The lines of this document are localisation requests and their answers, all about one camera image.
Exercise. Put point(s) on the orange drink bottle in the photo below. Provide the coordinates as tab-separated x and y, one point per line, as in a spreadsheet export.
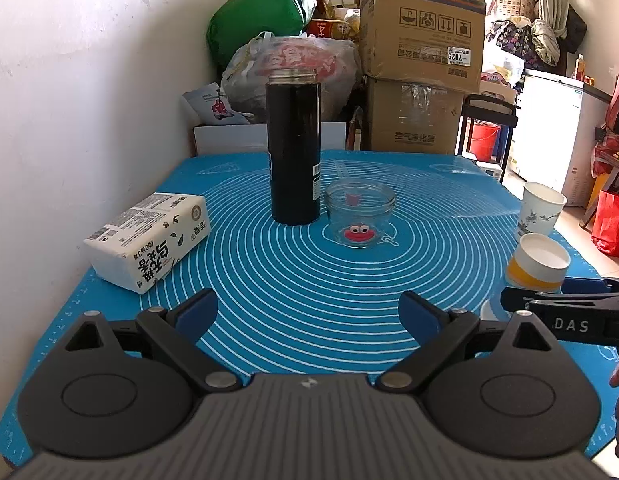
580	67

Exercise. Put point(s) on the taped cardboard box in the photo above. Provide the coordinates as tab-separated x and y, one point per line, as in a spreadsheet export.
414	120

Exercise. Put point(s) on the white tissue pack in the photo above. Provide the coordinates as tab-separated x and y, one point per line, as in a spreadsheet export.
144	240

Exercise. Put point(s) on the red carton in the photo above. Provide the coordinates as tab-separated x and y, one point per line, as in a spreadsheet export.
327	29

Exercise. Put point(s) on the clear plastic bag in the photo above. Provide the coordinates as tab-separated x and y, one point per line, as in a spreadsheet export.
334	75

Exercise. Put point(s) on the green bag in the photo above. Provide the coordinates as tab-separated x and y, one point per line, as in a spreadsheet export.
254	15

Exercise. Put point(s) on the black thermos bottle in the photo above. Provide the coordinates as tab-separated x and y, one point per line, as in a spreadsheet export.
294	150

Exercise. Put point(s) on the printed pouch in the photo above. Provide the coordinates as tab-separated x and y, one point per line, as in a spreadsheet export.
214	105

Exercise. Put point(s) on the white chest freezer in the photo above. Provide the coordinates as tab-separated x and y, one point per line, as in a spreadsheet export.
549	125

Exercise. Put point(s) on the red shopping bag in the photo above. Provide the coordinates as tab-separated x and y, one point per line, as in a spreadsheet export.
612	222

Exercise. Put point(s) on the floral cloth bag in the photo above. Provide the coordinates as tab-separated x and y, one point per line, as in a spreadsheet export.
509	40

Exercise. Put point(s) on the large cardboard box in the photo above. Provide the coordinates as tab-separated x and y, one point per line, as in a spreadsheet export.
419	25

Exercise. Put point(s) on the white and orange paper cup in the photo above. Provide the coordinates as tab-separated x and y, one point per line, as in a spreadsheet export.
537	265

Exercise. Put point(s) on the red bucket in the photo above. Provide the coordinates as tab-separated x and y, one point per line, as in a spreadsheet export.
484	140

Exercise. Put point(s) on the glass jar with red sticker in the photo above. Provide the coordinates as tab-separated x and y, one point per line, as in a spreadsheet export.
359	210

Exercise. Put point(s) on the white floral paper cup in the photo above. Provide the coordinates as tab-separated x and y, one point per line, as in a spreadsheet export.
539	212

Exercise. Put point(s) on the white box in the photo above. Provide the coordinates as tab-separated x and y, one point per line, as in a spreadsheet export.
229	137

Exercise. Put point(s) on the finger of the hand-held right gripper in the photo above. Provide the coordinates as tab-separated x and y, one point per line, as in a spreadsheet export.
519	297
594	285

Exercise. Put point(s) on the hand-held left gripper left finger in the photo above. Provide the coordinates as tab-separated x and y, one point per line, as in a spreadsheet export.
195	314

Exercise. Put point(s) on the blue silicone mat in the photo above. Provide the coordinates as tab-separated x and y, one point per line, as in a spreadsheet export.
299	285

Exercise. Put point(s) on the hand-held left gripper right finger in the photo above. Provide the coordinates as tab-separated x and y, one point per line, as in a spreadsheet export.
420	316

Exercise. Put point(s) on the black rack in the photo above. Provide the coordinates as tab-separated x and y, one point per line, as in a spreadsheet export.
489	105

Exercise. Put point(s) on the checkered bag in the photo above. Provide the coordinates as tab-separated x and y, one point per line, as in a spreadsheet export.
512	2

